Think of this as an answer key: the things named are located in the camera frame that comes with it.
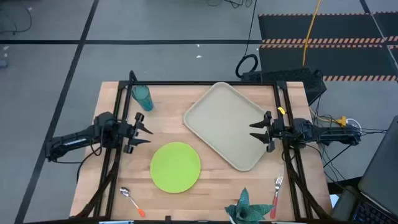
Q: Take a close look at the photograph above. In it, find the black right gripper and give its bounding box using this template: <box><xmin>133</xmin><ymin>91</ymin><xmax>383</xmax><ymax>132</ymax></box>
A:
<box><xmin>249</xmin><ymin>111</ymin><xmax>295</xmax><ymax>153</ymax></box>

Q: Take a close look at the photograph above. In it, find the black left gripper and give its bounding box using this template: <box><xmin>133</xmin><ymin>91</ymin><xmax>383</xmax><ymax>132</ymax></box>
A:
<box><xmin>118</xmin><ymin>112</ymin><xmax>154</xmax><ymax>154</ymax></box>

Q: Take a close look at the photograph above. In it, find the teal plastic cup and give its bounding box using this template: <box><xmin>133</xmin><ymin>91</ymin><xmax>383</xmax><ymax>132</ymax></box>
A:
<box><xmin>131</xmin><ymin>84</ymin><xmax>155</xmax><ymax>112</ymax></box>

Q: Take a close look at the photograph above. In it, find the beige plastic tray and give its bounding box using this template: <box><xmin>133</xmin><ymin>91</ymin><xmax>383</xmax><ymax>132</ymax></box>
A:
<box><xmin>182</xmin><ymin>82</ymin><xmax>274</xmax><ymax>172</ymax></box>

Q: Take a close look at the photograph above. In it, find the lime green plate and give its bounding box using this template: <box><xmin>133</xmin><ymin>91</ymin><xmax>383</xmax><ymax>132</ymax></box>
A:
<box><xmin>149</xmin><ymin>141</ymin><xmax>201</xmax><ymax>194</ymax></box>

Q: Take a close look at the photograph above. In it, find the spoon with orange handle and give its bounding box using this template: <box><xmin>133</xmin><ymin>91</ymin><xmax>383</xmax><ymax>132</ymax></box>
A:
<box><xmin>119</xmin><ymin>186</ymin><xmax>146</xmax><ymax>218</ymax></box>

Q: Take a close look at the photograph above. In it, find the fork with red handle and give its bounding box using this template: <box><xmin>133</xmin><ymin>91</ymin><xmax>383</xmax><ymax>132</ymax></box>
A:
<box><xmin>269</xmin><ymin>175</ymin><xmax>284</xmax><ymax>220</ymax></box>

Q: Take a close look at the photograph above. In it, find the black perforated computer case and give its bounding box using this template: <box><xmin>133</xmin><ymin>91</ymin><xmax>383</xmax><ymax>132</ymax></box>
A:
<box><xmin>241</xmin><ymin>67</ymin><xmax>328</xmax><ymax>105</ymax></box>

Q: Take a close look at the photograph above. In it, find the teal leafy artificial plant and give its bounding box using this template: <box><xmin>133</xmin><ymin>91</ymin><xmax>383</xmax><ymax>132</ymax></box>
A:
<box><xmin>224</xmin><ymin>187</ymin><xmax>276</xmax><ymax>224</ymax></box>

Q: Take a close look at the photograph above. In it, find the dark grey laptop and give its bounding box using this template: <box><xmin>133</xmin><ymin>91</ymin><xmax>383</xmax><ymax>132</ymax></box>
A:
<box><xmin>353</xmin><ymin>114</ymin><xmax>398</xmax><ymax>224</ymax></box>

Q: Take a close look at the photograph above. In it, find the black hazard-striped floor mat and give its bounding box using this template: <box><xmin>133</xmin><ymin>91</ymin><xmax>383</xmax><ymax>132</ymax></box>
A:
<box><xmin>257</xmin><ymin>11</ymin><xmax>398</xmax><ymax>82</ymax></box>

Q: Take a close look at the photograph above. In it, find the black aluminium table frame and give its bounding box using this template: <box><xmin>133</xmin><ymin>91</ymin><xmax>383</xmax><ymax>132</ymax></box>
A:
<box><xmin>70</xmin><ymin>70</ymin><xmax>333</xmax><ymax>224</ymax></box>

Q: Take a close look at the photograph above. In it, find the white cable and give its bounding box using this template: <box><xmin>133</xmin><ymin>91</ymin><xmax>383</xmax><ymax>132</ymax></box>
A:
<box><xmin>345</xmin><ymin>118</ymin><xmax>363</xmax><ymax>132</ymax></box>

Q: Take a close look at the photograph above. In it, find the black hanging cable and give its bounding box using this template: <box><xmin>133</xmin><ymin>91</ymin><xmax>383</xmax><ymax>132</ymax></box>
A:
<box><xmin>234</xmin><ymin>0</ymin><xmax>259</xmax><ymax>79</ymax></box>

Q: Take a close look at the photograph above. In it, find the yellow hanging cable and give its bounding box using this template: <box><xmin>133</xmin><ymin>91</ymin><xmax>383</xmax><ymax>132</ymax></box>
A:
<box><xmin>302</xmin><ymin>0</ymin><xmax>322</xmax><ymax>68</ymax></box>

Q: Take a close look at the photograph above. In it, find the black floor cable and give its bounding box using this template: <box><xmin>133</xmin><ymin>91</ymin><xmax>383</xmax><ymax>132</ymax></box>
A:
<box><xmin>0</xmin><ymin>2</ymin><xmax>33</xmax><ymax>35</ymax></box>

